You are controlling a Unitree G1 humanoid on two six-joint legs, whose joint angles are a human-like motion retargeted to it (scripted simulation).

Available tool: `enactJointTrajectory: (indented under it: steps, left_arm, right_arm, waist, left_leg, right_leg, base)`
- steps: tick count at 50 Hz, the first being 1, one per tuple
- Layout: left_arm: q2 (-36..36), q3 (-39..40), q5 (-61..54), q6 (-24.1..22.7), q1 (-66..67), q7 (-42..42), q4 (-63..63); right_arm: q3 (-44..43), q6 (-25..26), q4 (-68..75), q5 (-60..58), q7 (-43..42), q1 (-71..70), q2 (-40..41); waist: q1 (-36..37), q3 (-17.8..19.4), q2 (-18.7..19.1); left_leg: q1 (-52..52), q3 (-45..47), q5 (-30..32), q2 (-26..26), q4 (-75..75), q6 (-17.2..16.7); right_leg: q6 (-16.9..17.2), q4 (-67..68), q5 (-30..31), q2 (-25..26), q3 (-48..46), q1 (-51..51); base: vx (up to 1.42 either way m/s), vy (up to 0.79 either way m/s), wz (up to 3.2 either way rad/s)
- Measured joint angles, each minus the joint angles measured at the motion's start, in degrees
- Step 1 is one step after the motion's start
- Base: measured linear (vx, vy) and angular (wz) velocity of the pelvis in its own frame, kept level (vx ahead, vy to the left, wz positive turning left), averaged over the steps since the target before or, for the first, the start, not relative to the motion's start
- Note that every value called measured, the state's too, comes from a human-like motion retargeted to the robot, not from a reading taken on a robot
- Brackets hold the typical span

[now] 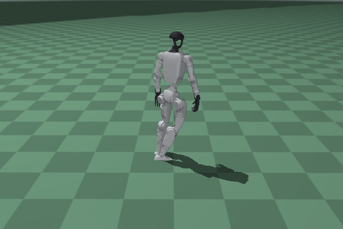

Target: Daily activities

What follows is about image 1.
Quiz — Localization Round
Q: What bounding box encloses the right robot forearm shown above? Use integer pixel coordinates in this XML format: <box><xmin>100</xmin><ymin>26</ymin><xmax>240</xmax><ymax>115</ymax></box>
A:
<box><xmin>191</xmin><ymin>75</ymin><xmax>200</xmax><ymax>98</ymax></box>

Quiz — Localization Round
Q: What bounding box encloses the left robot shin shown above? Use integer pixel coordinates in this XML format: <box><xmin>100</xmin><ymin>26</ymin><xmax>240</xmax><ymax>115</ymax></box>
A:
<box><xmin>156</xmin><ymin>121</ymin><xmax>166</xmax><ymax>153</ymax></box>

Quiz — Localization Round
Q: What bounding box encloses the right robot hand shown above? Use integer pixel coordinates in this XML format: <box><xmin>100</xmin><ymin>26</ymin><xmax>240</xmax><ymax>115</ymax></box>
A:
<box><xmin>192</xmin><ymin>95</ymin><xmax>200</xmax><ymax>112</ymax></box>

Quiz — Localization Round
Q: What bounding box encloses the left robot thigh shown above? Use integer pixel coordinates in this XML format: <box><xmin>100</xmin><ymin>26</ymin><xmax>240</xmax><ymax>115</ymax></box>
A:
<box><xmin>157</xmin><ymin>93</ymin><xmax>172</xmax><ymax>131</ymax></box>

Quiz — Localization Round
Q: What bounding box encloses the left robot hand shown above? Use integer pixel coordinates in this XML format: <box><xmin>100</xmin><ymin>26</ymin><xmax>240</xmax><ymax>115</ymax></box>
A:
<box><xmin>155</xmin><ymin>89</ymin><xmax>161</xmax><ymax>107</ymax></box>

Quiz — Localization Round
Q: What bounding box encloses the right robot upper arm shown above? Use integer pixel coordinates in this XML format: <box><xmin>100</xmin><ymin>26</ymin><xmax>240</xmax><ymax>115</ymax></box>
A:
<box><xmin>182</xmin><ymin>54</ymin><xmax>195</xmax><ymax>82</ymax></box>

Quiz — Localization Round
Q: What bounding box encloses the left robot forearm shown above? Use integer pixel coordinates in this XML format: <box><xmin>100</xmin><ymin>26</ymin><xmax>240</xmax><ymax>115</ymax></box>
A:
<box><xmin>154</xmin><ymin>75</ymin><xmax>161</xmax><ymax>93</ymax></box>

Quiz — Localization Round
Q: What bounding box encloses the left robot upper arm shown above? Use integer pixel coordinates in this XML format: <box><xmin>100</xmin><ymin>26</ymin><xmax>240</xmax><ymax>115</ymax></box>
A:
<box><xmin>154</xmin><ymin>52</ymin><xmax>165</xmax><ymax>77</ymax></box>

